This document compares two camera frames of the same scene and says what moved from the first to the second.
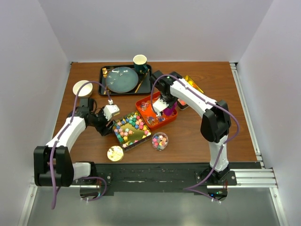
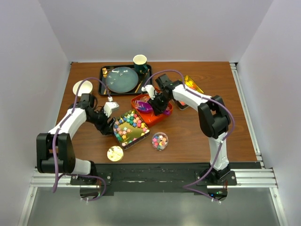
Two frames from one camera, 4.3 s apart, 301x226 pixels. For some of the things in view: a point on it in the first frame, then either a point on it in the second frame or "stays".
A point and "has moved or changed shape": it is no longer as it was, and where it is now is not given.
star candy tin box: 130,130 stays
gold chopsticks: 141,82 stays
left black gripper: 103,130 stays
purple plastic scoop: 169,111 to 146,107
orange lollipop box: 145,107 has moved or changed shape
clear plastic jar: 160,141 stays
